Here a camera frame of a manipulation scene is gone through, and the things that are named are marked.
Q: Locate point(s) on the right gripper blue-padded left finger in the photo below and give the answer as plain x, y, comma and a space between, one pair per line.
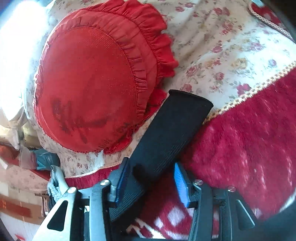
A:
84, 214

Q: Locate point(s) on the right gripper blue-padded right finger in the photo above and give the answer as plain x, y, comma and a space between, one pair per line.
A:
219, 214

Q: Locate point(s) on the black knit pants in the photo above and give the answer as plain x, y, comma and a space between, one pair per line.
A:
173, 127

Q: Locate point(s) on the grey folded cloth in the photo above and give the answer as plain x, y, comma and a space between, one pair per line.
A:
57, 185

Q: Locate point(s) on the teal box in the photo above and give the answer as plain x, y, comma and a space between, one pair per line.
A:
45, 159

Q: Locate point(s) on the red and white plush blanket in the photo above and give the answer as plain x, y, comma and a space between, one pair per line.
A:
250, 142

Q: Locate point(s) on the red heart-shaped ruffled pillow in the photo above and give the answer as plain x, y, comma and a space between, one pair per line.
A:
100, 73

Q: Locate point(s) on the floral beige pillow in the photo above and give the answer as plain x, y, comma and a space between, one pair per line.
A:
222, 50

